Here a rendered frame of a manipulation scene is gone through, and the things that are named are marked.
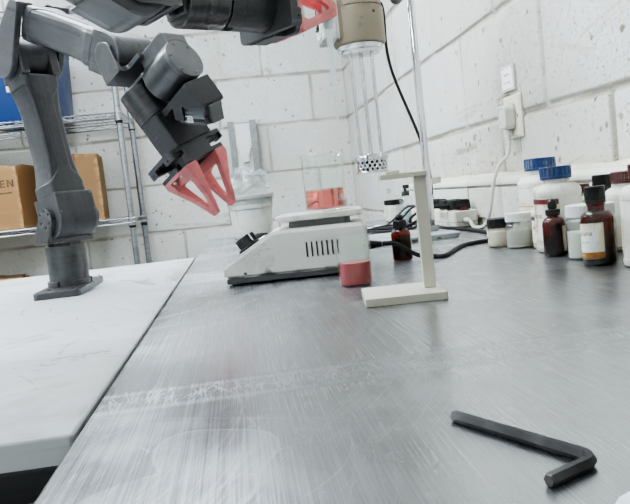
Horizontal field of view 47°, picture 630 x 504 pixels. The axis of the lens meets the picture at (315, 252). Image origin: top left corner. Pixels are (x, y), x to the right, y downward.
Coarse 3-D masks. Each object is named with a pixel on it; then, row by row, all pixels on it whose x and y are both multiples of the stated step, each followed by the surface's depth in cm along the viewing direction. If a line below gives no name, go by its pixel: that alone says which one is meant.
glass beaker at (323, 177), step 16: (304, 160) 100; (320, 160) 98; (336, 160) 99; (304, 176) 100; (320, 176) 99; (336, 176) 99; (304, 192) 101; (320, 192) 99; (336, 192) 99; (320, 208) 99; (336, 208) 99
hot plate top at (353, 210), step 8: (352, 208) 98; (360, 208) 98; (280, 216) 98; (288, 216) 97; (296, 216) 97; (304, 216) 97; (312, 216) 97; (320, 216) 97; (328, 216) 97; (336, 216) 97
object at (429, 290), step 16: (384, 176) 71; (400, 176) 71; (416, 176) 71; (416, 192) 72; (416, 208) 72; (432, 256) 72; (432, 272) 72; (368, 288) 77; (384, 288) 75; (400, 288) 74; (416, 288) 73; (432, 288) 72; (368, 304) 69; (384, 304) 69
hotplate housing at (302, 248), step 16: (304, 224) 99; (320, 224) 99; (336, 224) 97; (352, 224) 97; (272, 240) 97; (288, 240) 97; (304, 240) 97; (320, 240) 97; (240, 256) 98; (256, 256) 97; (272, 256) 97; (288, 256) 97; (304, 256) 97; (320, 256) 97; (224, 272) 98; (240, 272) 98; (256, 272) 98; (272, 272) 98; (288, 272) 98; (304, 272) 98; (320, 272) 98; (336, 272) 98
